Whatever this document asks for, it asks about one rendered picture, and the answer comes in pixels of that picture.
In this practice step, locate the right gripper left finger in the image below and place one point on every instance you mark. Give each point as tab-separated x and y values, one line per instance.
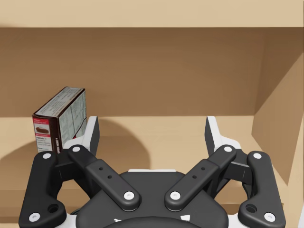
104	174

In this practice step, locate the pale wooden shelf unit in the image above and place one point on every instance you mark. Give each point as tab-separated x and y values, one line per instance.
166	78

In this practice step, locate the brown and red carton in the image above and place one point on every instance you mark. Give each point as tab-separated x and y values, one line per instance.
60	114

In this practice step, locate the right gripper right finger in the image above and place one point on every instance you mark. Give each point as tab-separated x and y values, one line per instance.
199	174

